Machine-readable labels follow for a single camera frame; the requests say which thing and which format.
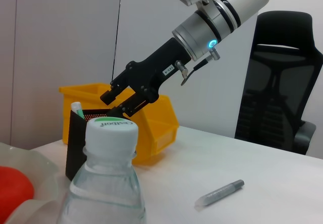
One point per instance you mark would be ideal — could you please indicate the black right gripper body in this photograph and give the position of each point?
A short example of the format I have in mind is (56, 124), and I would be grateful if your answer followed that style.
(154, 72)

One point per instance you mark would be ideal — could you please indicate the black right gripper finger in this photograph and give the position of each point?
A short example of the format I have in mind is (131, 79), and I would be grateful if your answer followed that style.
(111, 96)
(133, 105)

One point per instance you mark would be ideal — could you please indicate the mint green pen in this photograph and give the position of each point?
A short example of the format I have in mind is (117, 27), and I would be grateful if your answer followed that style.
(78, 110)

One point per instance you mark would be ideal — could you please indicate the clear green-label water bottle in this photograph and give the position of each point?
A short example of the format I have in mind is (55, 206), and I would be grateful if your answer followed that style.
(108, 178)

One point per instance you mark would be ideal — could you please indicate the grey marker pen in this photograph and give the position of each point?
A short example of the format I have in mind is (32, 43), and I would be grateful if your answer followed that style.
(219, 192)

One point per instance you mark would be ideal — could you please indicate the orange toy fruit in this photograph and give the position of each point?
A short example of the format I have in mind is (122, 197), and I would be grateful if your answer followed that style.
(15, 188)

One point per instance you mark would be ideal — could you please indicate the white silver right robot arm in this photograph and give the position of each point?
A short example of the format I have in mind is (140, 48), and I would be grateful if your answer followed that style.
(239, 4)

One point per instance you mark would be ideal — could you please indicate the black mesh pen holder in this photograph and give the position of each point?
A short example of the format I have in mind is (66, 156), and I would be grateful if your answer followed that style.
(75, 145)

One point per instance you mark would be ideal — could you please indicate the pale green wavy fruit plate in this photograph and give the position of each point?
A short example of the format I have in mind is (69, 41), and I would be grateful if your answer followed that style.
(45, 168)

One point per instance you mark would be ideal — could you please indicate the yellow plastic bin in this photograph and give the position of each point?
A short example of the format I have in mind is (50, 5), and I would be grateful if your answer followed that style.
(156, 128)

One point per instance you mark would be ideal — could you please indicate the black office chair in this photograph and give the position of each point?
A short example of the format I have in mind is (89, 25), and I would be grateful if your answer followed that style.
(277, 95)

